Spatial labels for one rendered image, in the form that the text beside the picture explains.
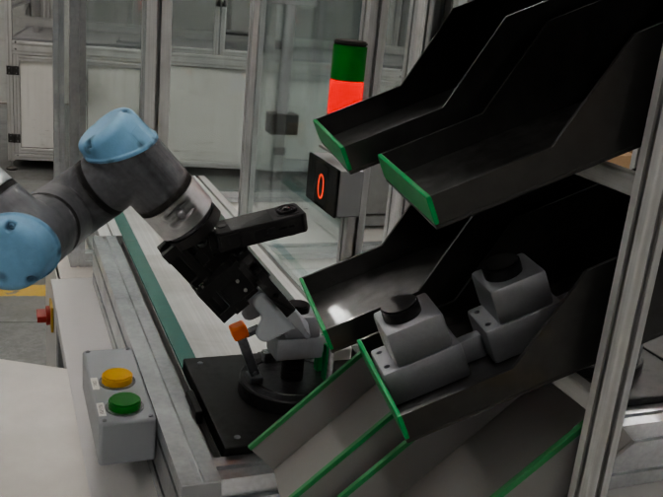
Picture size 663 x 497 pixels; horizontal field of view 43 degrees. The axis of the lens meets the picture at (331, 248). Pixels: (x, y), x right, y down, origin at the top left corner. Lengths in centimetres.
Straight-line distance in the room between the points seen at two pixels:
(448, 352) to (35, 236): 41
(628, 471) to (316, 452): 54
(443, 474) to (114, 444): 46
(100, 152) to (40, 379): 56
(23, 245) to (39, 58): 540
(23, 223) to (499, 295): 45
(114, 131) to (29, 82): 533
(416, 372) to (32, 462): 68
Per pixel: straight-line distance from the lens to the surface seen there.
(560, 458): 66
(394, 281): 81
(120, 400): 109
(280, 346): 107
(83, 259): 187
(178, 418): 109
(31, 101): 627
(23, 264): 84
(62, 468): 118
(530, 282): 64
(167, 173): 95
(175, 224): 97
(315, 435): 92
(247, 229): 99
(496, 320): 65
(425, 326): 62
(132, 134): 93
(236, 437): 102
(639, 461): 128
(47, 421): 128
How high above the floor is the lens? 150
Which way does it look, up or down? 18 degrees down
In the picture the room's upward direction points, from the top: 6 degrees clockwise
